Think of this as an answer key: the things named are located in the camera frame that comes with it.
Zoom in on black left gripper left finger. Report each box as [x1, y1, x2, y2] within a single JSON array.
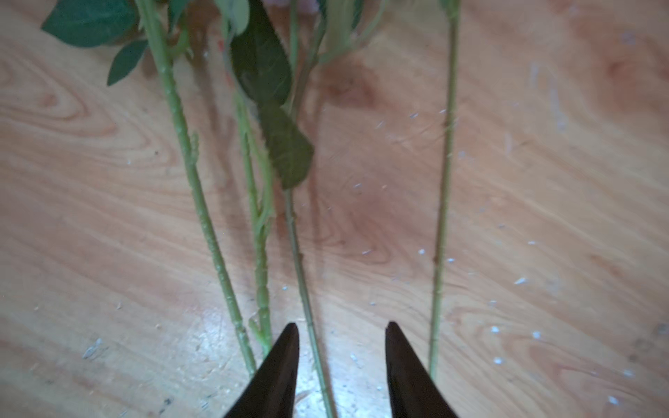
[[224, 323, 300, 418]]

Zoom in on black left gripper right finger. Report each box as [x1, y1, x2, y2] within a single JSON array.
[[385, 322, 458, 418]]

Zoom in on blue and white flowers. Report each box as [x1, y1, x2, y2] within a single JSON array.
[[41, 1, 257, 376]]

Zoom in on small blue flower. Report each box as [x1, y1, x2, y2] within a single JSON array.
[[429, 1, 462, 381]]

